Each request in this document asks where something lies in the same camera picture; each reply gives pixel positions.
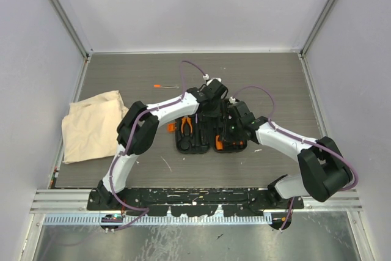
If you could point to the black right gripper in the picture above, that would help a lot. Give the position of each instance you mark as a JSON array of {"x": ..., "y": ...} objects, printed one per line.
[{"x": 229, "y": 138}]

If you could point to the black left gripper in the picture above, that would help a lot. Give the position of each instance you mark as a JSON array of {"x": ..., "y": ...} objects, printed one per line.
[{"x": 214, "y": 114}]

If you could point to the orange handled stubby screwdriver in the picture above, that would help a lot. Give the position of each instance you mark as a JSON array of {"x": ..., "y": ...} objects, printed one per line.
[{"x": 218, "y": 143}]

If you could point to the orange black pliers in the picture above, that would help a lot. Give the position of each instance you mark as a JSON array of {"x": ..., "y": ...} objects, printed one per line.
[{"x": 186, "y": 126}]

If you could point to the black plastic tool case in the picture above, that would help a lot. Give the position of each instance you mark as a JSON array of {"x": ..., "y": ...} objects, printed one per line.
[{"x": 204, "y": 133}]

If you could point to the orange small tool piece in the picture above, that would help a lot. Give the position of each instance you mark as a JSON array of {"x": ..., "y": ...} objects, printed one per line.
[{"x": 172, "y": 127}]

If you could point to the orange handled thin pick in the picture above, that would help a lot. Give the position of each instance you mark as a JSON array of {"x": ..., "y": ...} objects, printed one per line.
[{"x": 158, "y": 86}]

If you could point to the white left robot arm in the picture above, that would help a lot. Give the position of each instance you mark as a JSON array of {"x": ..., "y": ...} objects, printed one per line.
[{"x": 137, "y": 130}]

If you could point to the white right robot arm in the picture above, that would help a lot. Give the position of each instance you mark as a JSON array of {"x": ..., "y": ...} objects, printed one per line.
[{"x": 322, "y": 169}]

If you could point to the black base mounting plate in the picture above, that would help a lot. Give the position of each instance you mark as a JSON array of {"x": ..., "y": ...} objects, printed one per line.
[{"x": 191, "y": 202}]

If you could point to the beige cloth bag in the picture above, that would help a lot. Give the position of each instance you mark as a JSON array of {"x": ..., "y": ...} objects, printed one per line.
[{"x": 89, "y": 130}]

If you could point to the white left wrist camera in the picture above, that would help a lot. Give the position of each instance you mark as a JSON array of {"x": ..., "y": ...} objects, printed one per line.
[{"x": 207, "y": 79}]

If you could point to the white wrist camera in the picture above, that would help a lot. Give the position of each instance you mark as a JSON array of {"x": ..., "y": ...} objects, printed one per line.
[
  {"x": 232, "y": 100},
  {"x": 207, "y": 79}
]

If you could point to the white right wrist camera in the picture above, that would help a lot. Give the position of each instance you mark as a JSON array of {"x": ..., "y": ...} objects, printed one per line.
[{"x": 232, "y": 100}]

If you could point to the white slotted cable duct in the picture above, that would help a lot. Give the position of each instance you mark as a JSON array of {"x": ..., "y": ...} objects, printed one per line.
[{"x": 115, "y": 220}]

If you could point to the aluminium front rail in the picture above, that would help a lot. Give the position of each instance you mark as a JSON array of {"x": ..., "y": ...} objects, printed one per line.
[{"x": 74, "y": 200}]

